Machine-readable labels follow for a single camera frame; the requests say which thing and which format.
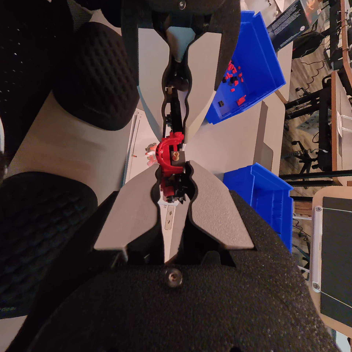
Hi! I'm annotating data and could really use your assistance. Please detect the black panel board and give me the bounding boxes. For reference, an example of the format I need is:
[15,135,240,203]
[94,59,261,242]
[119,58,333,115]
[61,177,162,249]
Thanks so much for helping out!
[312,187,352,328]

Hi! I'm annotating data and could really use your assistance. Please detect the lego set box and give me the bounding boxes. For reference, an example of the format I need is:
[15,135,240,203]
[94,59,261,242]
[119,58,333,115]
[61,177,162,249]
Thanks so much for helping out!
[266,0,312,51]

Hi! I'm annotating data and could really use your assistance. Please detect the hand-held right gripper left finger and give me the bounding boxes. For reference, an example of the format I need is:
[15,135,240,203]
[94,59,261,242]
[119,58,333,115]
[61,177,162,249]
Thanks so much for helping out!
[93,164,163,251]

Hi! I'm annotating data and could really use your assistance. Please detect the white lego instruction booklet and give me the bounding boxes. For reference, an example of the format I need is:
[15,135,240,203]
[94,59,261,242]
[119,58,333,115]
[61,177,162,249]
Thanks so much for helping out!
[122,108,187,265]

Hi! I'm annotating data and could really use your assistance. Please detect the pile of loose lego pieces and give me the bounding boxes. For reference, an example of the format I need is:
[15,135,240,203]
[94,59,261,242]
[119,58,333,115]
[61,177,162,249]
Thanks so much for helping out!
[219,60,248,109]

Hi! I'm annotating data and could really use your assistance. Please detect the black desk leg frame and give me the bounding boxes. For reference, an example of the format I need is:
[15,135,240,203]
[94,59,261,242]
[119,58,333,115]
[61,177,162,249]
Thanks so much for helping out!
[283,80,334,176]

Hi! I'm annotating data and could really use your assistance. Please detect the blue storage bin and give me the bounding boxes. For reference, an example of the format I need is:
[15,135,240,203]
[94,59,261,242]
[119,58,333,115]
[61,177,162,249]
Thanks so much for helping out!
[223,162,294,253]
[206,10,287,125]

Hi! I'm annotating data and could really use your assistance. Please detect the wooden desk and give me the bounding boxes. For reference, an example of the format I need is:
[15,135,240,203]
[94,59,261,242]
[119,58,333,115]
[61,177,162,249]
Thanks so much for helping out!
[331,69,352,186]

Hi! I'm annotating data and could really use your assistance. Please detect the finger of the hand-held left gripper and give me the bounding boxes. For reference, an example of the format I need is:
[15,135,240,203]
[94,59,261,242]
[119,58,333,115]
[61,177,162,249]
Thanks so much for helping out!
[137,27,174,143]
[180,34,224,145]

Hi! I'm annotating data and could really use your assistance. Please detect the red curved lego piece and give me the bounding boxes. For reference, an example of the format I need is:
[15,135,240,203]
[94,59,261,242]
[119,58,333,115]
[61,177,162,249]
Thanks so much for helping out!
[156,132,185,179]

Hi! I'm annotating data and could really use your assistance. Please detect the white bar with thin rods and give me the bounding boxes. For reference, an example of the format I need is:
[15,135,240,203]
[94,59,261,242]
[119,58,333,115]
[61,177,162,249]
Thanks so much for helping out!
[312,206,352,303]

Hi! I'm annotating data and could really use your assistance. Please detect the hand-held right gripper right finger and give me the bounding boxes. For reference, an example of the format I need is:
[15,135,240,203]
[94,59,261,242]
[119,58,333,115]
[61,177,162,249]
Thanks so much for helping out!
[186,161,255,251]

